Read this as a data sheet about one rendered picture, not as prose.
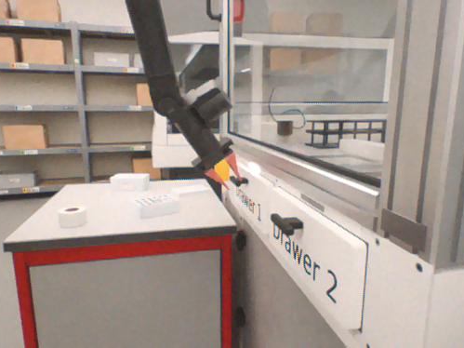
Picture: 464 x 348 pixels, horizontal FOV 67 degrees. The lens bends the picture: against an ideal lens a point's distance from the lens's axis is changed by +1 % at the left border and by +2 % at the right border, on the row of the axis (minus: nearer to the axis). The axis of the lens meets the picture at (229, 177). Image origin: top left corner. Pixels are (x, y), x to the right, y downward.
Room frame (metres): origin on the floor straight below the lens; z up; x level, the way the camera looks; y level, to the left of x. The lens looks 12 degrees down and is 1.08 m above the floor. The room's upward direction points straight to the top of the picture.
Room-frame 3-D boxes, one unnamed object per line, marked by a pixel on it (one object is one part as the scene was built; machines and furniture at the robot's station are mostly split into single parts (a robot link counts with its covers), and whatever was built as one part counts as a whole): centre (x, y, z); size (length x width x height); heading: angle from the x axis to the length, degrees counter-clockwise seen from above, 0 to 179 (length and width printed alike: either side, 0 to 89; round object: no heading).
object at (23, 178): (4.07, 2.55, 0.22); 0.40 x 0.30 x 0.17; 109
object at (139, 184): (1.33, 0.39, 0.79); 0.13 x 0.09 x 0.05; 88
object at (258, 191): (0.81, -0.05, 0.87); 0.29 x 0.02 x 0.11; 12
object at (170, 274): (1.15, 0.33, 0.38); 0.62 x 0.58 x 0.76; 12
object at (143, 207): (1.02, 0.23, 0.78); 0.12 x 0.08 x 0.04; 124
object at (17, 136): (4.13, 2.41, 0.72); 0.41 x 0.32 x 0.28; 109
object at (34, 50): (4.22, 2.14, 1.66); 0.41 x 0.32 x 0.28; 109
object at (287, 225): (0.50, -0.09, 0.91); 0.07 x 0.04 x 0.01; 12
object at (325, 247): (0.51, -0.12, 0.87); 0.29 x 0.02 x 0.11; 12
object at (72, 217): (0.92, 0.44, 0.78); 0.07 x 0.07 x 0.04
